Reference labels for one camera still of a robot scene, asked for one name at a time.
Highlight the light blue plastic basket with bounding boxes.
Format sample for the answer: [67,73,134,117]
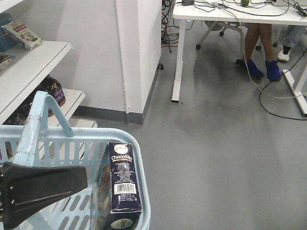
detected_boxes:
[0,91,151,230]

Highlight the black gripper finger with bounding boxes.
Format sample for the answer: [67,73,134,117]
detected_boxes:
[0,162,87,230]

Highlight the dark blue Chocofello cookie box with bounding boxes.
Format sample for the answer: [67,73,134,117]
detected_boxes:
[91,142,142,230]

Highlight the white snack shelf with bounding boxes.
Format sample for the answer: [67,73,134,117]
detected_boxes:
[0,0,97,127]

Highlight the person legs blue shoes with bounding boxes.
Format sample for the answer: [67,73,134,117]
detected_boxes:
[244,23,282,81]

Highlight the white office desk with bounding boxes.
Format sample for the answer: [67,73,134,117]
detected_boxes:
[171,0,307,103]

